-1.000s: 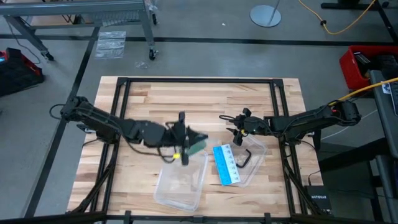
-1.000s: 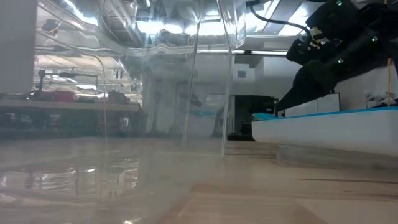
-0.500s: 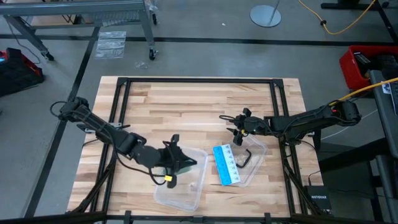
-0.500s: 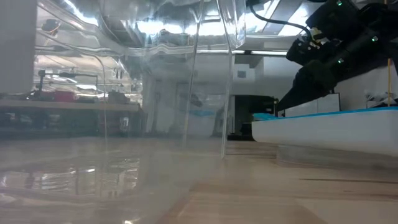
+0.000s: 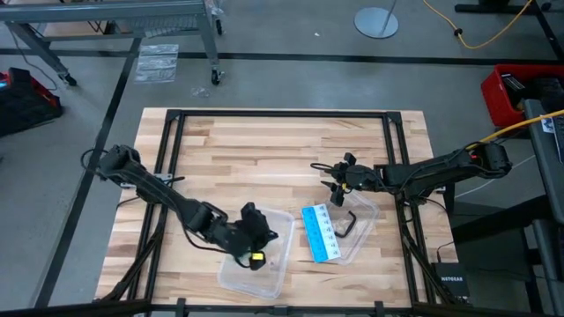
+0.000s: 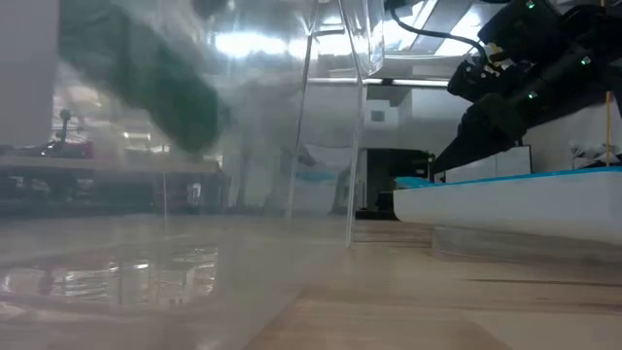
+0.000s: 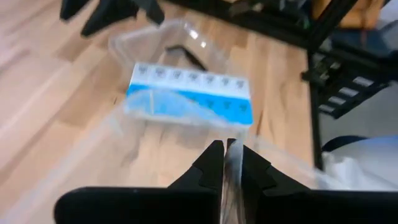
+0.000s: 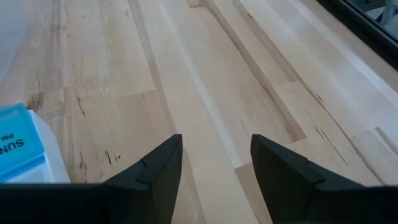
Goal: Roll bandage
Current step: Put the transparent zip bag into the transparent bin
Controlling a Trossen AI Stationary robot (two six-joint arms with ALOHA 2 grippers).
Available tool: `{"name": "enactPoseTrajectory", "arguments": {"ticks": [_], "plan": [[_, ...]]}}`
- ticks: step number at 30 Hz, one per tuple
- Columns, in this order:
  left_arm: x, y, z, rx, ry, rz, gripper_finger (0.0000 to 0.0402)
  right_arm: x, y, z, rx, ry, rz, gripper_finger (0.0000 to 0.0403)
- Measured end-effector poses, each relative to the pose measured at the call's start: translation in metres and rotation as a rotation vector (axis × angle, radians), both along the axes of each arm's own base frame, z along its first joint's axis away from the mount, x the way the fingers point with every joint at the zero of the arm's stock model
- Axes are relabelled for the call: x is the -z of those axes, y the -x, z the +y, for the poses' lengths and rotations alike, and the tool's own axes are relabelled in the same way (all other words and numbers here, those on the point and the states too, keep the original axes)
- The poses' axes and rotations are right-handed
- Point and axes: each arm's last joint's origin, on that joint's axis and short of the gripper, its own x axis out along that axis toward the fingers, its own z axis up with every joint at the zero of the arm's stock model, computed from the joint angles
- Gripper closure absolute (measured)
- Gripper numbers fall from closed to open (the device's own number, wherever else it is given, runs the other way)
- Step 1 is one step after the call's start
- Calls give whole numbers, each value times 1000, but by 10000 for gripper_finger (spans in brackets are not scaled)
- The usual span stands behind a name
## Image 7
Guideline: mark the clear plastic zip bag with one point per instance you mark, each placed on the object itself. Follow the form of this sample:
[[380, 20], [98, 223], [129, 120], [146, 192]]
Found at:
[[233, 186]]

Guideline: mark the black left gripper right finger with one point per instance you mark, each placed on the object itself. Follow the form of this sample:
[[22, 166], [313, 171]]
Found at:
[[311, 207]]

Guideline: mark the blue white pill organizer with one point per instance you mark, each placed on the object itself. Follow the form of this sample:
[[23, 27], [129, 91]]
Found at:
[[192, 77]]

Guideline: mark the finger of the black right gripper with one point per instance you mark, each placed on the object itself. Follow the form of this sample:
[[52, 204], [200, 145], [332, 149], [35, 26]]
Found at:
[[73, 7], [112, 14]]

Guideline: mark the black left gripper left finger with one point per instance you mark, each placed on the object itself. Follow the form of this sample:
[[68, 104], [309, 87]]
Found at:
[[140, 205]]

